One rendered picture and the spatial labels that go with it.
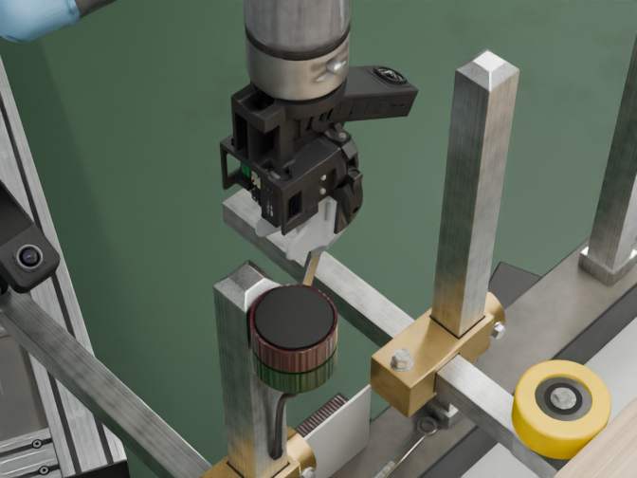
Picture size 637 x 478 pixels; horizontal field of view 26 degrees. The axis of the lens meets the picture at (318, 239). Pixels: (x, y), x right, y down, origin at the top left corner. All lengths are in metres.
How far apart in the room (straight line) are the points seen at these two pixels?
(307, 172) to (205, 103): 1.69
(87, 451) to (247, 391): 0.93
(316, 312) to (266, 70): 0.17
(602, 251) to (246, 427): 0.55
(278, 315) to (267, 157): 0.15
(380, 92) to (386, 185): 1.48
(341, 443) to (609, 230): 0.37
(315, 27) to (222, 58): 1.87
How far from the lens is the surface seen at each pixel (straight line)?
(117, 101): 2.74
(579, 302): 1.50
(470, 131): 1.09
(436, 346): 1.27
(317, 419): 1.39
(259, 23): 0.95
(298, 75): 0.97
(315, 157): 1.04
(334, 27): 0.95
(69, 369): 1.25
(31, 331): 1.28
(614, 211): 1.45
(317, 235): 1.12
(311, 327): 0.94
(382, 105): 1.08
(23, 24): 0.93
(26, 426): 2.01
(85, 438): 1.96
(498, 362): 1.44
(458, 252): 1.19
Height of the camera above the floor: 1.86
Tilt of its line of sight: 49 degrees down
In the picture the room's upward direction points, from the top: straight up
